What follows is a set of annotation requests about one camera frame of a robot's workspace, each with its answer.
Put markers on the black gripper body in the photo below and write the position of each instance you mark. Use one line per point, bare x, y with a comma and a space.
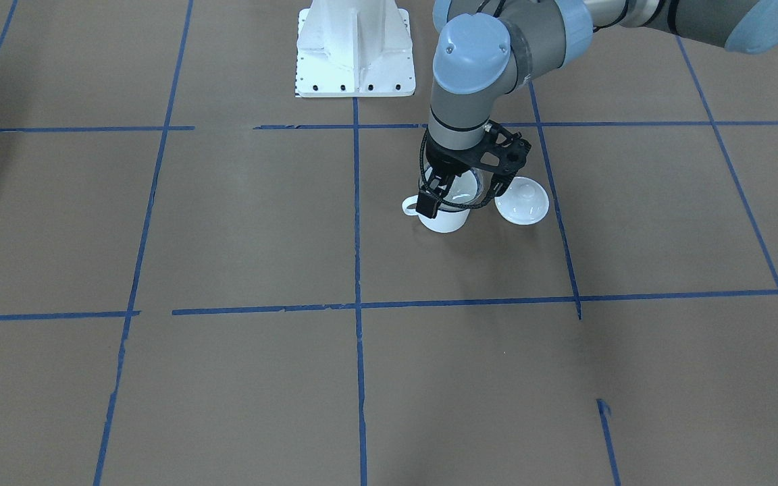
440, 166

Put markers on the white ceramic cup lid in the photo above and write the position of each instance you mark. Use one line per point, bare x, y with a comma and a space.
525, 202

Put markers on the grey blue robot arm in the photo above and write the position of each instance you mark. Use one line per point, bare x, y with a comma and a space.
487, 49

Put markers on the white blue-rimmed enamel cup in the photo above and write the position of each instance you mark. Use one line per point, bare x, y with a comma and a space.
445, 222

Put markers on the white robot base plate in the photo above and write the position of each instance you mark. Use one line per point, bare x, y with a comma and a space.
354, 49

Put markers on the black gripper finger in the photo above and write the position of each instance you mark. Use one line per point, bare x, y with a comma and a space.
428, 204

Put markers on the brown paper table cover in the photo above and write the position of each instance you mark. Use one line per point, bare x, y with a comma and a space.
205, 280

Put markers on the clear glass funnel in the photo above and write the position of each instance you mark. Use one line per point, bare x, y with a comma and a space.
466, 189

